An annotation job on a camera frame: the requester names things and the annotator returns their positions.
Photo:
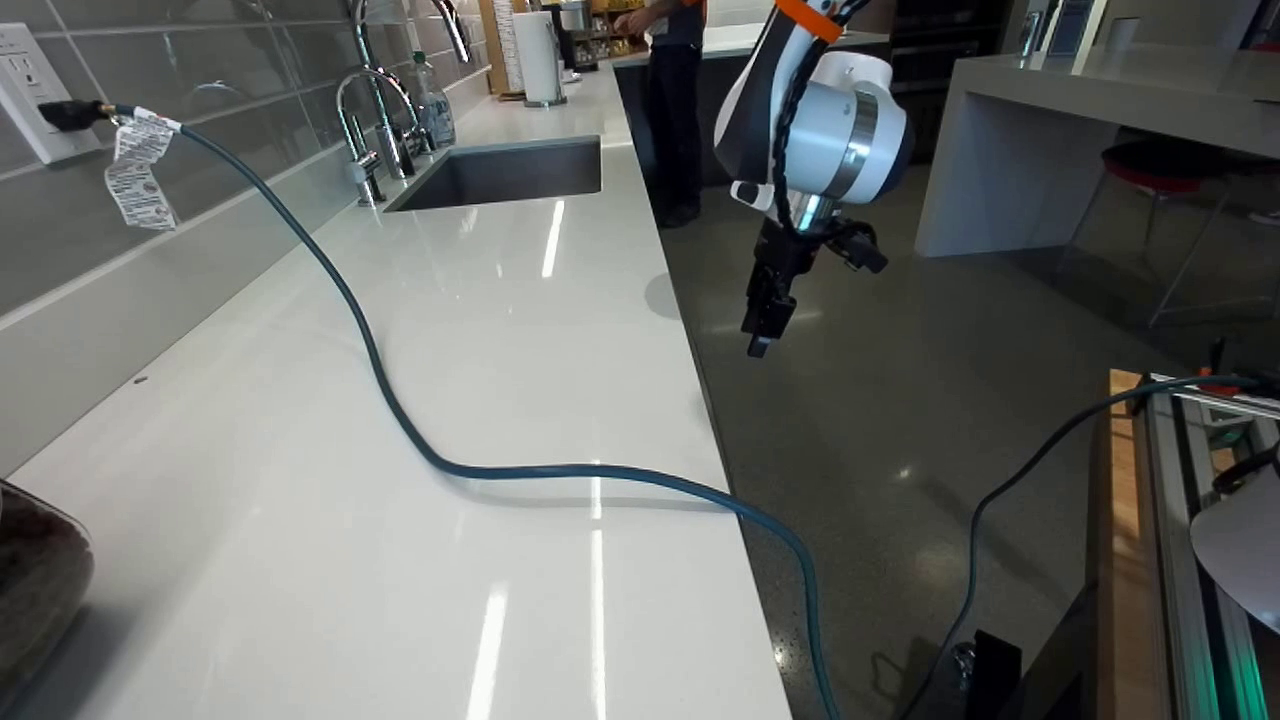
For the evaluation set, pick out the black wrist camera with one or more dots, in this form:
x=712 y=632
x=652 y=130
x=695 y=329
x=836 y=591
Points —
x=860 y=251

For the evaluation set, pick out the black built-in oven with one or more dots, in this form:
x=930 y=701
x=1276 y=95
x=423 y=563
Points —
x=952 y=42

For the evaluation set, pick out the dark wood cabinet counter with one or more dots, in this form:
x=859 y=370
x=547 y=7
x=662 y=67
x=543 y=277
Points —
x=633 y=125

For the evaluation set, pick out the black box on floor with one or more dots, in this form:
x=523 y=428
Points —
x=988 y=672

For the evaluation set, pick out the chrome pull-down sprayer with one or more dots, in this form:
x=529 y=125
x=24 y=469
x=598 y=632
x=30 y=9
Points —
x=454 y=31

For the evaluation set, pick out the wooden cart edge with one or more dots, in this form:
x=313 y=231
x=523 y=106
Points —
x=1129 y=563

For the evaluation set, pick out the black power plug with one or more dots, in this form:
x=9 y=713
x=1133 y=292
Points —
x=71 y=114

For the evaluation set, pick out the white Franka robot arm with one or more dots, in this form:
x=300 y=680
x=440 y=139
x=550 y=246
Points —
x=843 y=134

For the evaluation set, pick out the chrome kitchen faucet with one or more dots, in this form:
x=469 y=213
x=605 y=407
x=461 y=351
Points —
x=382 y=114

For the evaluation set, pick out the soap dispenser bottle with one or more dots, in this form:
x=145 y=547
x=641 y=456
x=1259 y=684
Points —
x=437 y=120

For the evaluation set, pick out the white wall power outlet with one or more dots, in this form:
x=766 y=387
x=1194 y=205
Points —
x=24 y=82

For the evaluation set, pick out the red bar stool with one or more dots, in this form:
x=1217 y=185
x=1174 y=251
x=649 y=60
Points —
x=1164 y=162

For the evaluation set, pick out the aluminium frame rail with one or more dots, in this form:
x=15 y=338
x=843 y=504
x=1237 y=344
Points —
x=1185 y=563

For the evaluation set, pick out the white round disc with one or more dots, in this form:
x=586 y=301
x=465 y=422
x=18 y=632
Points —
x=1247 y=547

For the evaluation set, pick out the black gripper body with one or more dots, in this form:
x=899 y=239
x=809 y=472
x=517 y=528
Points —
x=779 y=273

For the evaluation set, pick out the undermount kitchen sink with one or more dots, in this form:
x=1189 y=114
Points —
x=514 y=172

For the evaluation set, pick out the white kitchen island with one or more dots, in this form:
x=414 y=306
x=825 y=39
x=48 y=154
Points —
x=1000 y=165

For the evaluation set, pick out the person in dark clothes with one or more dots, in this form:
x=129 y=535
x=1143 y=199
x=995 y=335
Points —
x=674 y=120

